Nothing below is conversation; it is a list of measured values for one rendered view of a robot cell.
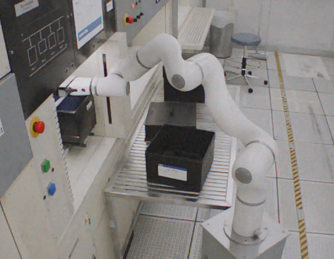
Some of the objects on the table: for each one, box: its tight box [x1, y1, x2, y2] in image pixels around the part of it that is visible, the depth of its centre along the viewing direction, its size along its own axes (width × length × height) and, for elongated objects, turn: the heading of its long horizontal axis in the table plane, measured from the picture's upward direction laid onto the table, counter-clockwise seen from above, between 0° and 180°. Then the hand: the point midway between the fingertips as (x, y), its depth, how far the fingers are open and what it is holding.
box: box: [162, 52, 205, 104], centre depth 258 cm, size 29×29×25 cm
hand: (62, 84), depth 167 cm, fingers closed on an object, 3 cm apart
